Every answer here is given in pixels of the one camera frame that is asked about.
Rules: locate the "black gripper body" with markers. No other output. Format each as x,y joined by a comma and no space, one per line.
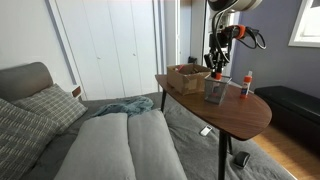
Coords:
220,43

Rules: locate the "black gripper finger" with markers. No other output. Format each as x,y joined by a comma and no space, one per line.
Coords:
220,65
209,61

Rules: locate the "glue stick with orange cap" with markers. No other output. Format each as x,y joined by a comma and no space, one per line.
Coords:
246,85

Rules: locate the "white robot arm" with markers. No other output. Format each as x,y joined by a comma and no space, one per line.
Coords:
222,9

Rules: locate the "cardboard box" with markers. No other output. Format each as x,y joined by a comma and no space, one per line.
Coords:
187,78

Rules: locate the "dark wooden side table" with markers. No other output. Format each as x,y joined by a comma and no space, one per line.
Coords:
239,118

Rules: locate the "white remote control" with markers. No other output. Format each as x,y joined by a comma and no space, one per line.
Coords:
205,130

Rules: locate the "white framed picture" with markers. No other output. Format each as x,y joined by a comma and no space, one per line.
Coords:
306,31

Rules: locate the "black bench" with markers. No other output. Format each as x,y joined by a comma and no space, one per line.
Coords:
295,112

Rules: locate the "teal crumpled cloth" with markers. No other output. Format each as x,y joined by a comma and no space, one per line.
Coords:
133,106

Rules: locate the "black round floor object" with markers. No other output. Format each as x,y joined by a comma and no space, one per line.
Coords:
241,159

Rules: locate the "white closet doors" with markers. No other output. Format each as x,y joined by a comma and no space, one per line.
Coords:
110,44

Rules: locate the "light grey cushion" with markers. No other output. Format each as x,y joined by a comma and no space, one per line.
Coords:
100,152
152,148

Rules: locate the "grey plaid pillow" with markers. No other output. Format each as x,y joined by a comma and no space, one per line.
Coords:
55,104
23,137

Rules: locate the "grey sofa bed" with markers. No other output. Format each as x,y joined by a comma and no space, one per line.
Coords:
198,154

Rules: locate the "mesh wire basket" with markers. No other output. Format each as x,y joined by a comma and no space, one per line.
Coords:
215,90

